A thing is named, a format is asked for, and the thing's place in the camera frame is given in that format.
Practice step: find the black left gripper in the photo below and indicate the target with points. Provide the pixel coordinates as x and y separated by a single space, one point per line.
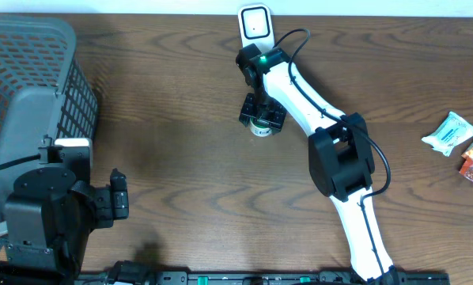
104 210

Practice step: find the grey plastic mesh basket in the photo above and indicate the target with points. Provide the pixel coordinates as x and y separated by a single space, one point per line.
44 93

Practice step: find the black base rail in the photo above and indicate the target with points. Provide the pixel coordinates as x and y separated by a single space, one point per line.
127 273

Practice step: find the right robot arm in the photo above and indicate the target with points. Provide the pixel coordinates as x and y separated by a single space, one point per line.
340 152

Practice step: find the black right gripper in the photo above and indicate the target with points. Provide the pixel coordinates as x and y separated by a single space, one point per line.
272 120

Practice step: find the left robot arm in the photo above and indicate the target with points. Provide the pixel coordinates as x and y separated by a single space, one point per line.
50 215

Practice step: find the white barcode scanner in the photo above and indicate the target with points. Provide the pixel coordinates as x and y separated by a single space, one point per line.
256 27

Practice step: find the teal wet wipes pack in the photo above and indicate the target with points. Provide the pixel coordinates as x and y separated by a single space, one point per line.
453 131

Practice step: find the green lid white jar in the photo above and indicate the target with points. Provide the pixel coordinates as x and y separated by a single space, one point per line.
258 129

